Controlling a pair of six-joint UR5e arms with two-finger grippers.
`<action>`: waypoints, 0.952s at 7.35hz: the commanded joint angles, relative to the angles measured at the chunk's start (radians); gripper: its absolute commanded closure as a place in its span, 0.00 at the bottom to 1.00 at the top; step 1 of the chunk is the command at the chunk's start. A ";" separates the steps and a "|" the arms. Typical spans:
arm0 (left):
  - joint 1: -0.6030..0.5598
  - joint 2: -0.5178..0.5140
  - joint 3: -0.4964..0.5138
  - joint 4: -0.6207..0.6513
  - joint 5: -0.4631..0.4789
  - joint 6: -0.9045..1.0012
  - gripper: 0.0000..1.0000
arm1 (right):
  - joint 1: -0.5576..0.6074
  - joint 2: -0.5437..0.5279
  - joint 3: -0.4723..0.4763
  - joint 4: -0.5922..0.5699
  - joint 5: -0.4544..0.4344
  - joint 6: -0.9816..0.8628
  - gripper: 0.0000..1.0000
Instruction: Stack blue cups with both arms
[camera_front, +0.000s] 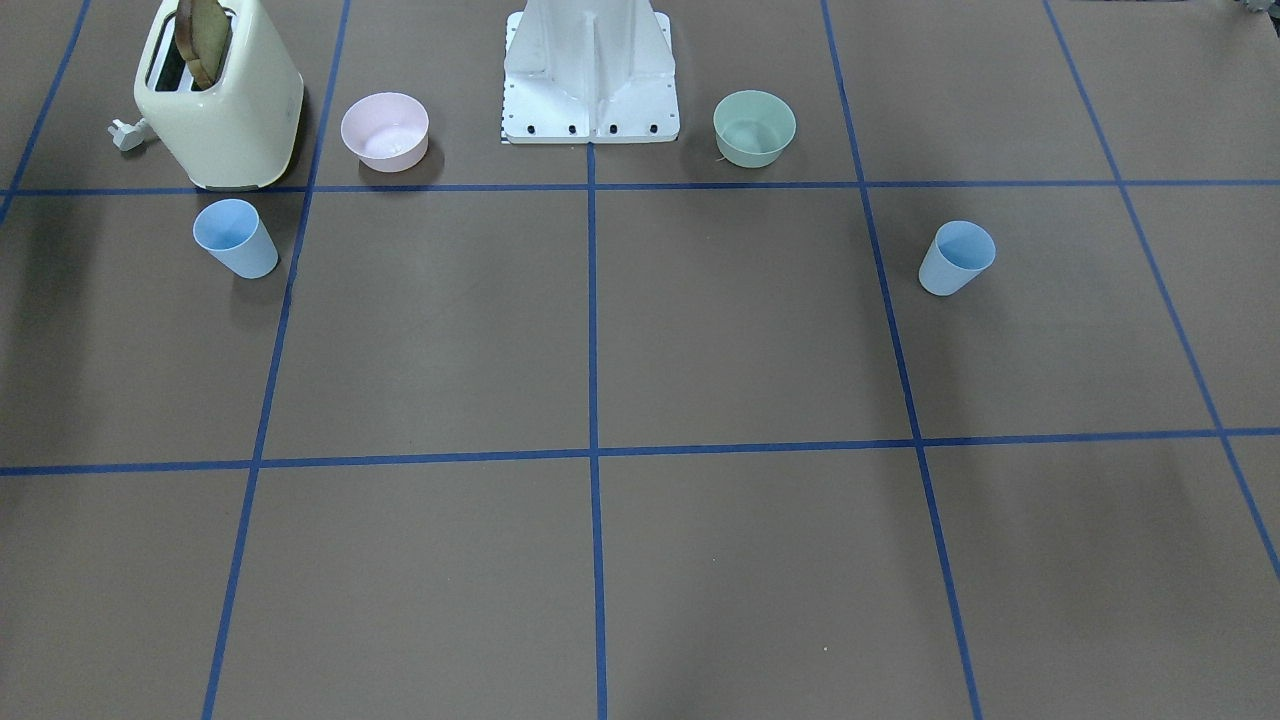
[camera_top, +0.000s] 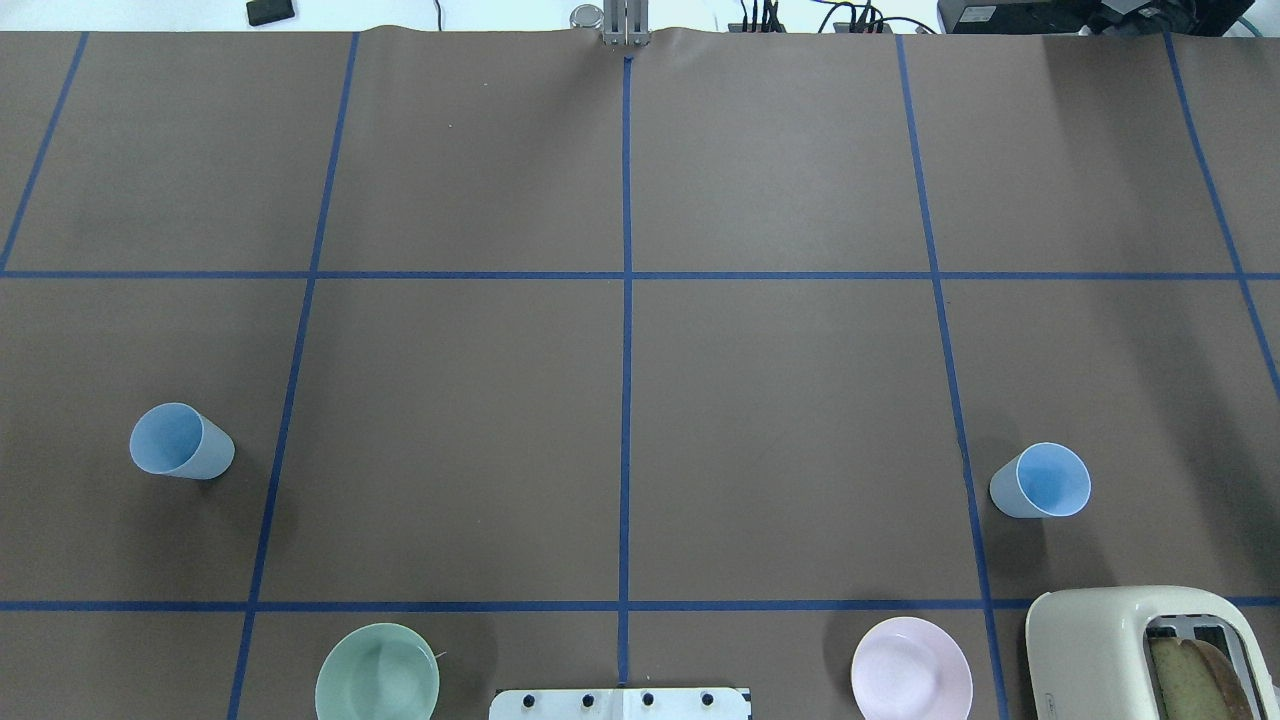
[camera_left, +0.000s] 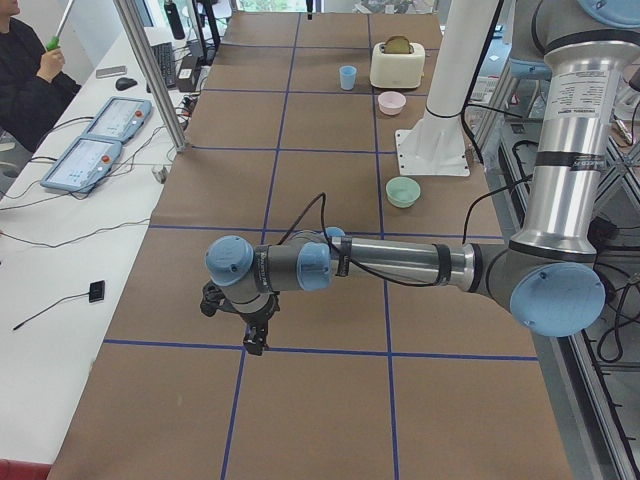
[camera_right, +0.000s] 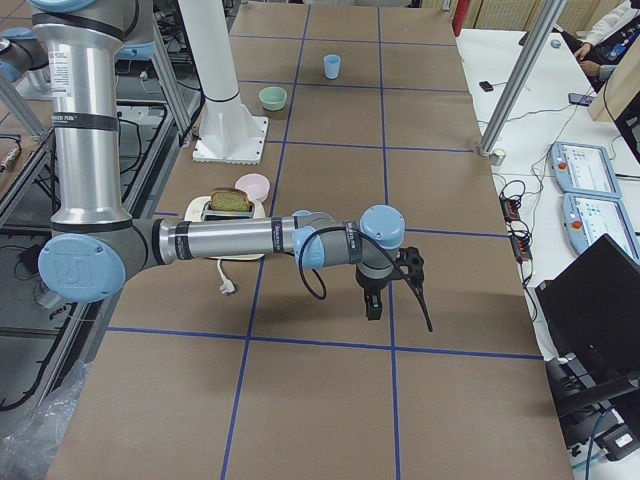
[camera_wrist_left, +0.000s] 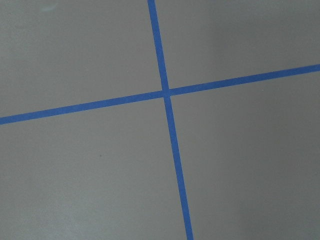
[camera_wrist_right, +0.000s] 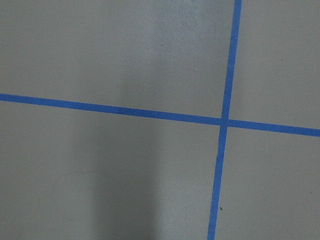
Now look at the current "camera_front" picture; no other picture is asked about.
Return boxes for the green plastic bowl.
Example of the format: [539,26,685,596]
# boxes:
[712,88,797,169]

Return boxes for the light blue cup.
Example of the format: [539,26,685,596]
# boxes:
[192,199,280,279]
[916,220,997,297]

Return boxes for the cream white toaster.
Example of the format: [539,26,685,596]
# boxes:
[133,1,305,191]

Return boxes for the brown toast slice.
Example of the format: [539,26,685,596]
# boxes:
[174,0,232,91]

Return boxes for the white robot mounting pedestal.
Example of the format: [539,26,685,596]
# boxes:
[500,1,681,145]

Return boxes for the white toaster power plug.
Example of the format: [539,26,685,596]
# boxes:
[108,118,154,152]

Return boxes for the pink plastic bowl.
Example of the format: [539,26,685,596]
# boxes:
[340,92,430,173]

